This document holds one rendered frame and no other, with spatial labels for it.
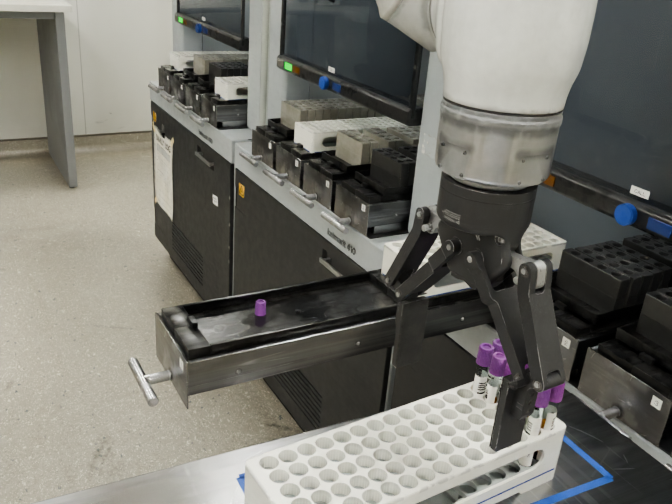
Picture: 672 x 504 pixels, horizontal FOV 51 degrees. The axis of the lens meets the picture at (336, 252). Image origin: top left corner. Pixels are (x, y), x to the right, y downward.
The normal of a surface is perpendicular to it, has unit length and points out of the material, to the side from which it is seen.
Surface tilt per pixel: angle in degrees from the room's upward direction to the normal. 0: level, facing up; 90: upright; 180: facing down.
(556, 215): 90
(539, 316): 63
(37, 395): 0
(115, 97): 90
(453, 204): 90
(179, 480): 0
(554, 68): 95
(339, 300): 0
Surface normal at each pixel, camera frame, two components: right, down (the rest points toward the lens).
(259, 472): 0.07, -0.91
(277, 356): 0.48, 0.39
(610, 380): -0.87, 0.14
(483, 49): -0.55, 0.39
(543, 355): 0.51, -0.07
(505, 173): 0.04, 0.41
